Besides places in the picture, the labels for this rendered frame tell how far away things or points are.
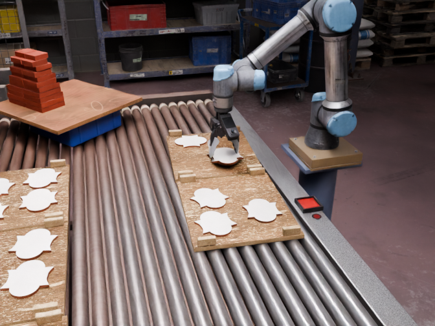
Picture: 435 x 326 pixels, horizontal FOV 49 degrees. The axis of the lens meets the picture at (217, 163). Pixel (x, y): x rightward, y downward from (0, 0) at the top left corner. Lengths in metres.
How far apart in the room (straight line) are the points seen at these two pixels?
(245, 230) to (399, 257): 1.71
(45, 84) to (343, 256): 1.45
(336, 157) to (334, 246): 0.61
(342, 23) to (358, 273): 0.87
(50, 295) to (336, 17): 1.28
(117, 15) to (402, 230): 3.91
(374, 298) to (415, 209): 2.27
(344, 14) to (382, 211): 1.96
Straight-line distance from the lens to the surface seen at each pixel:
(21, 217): 1.70
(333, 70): 1.87
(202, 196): 1.66
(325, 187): 2.18
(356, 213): 3.42
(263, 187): 1.74
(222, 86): 1.76
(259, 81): 1.79
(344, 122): 1.92
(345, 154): 2.07
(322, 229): 1.59
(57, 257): 1.48
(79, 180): 1.88
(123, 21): 5.77
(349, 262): 1.47
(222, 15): 6.02
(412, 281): 2.94
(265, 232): 1.51
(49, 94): 2.25
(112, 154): 2.06
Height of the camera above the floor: 1.82
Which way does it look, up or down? 28 degrees down
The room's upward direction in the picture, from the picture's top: straight up
